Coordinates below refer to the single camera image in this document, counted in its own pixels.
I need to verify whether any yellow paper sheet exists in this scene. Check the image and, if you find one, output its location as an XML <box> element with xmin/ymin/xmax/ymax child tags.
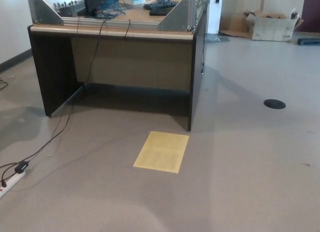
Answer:
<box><xmin>132</xmin><ymin>131</ymin><xmax>191</xmax><ymax>174</ymax></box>

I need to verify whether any clear plastic bag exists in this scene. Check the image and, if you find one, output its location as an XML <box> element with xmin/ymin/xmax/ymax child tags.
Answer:
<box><xmin>204</xmin><ymin>33</ymin><xmax>230</xmax><ymax>43</ymax></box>

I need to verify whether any short black keyboard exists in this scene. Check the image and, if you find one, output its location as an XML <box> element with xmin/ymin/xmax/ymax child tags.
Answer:
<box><xmin>149</xmin><ymin>7</ymin><xmax>172</xmax><ymax>17</ymax></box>

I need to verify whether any long black keyboard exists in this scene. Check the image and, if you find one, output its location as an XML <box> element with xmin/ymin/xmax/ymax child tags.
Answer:
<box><xmin>143</xmin><ymin>0</ymin><xmax>180</xmax><ymax>11</ymax></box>

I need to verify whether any dark desk with beige top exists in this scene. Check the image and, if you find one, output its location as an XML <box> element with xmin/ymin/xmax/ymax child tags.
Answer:
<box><xmin>27</xmin><ymin>0</ymin><xmax>210</xmax><ymax>132</ymax></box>

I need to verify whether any black round floor cover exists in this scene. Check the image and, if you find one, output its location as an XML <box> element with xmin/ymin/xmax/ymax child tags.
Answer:
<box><xmin>263</xmin><ymin>99</ymin><xmax>287</xmax><ymax>109</ymax></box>

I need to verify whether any flattened brown cardboard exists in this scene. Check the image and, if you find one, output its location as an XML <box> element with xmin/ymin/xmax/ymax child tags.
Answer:
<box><xmin>219</xmin><ymin>12</ymin><xmax>252</xmax><ymax>39</ymax></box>

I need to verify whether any black monitor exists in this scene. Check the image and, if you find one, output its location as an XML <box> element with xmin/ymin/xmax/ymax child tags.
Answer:
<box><xmin>83</xmin><ymin>0</ymin><xmax>115</xmax><ymax>17</ymax></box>

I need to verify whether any open cardboard box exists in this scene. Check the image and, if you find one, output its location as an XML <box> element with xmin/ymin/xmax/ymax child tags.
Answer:
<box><xmin>244</xmin><ymin>8</ymin><xmax>305</xmax><ymax>41</ymax></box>

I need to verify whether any black power adapter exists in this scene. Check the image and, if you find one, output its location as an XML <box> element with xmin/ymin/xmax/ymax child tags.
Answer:
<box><xmin>14</xmin><ymin>160</ymin><xmax>31</xmax><ymax>173</ymax></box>

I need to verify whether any white power strip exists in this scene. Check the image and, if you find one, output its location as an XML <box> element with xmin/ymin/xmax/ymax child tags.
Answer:
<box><xmin>0</xmin><ymin>170</ymin><xmax>27</xmax><ymax>198</ymax></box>

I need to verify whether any dark blue flat object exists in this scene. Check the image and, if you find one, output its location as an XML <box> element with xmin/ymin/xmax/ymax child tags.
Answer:
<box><xmin>297</xmin><ymin>37</ymin><xmax>320</xmax><ymax>46</ymax></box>

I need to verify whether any black cable on desk side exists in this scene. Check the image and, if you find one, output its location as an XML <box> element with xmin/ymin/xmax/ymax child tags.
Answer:
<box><xmin>199</xmin><ymin>0</ymin><xmax>211</xmax><ymax>74</ymax></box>

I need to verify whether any long black power cable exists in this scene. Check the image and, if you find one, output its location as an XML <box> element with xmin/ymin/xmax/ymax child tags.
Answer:
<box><xmin>24</xmin><ymin>18</ymin><xmax>108</xmax><ymax>165</ymax></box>

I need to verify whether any short black hanging cable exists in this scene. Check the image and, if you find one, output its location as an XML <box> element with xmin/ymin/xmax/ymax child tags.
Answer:
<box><xmin>124</xmin><ymin>19</ymin><xmax>132</xmax><ymax>39</ymax></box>

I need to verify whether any aluminium profile frame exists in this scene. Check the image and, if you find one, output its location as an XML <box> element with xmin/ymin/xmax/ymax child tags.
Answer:
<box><xmin>26</xmin><ymin>0</ymin><xmax>210</xmax><ymax>32</ymax></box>

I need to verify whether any blue cable bundle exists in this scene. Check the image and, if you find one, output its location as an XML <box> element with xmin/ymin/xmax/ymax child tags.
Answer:
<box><xmin>95</xmin><ymin>0</ymin><xmax>131</xmax><ymax>19</ymax></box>

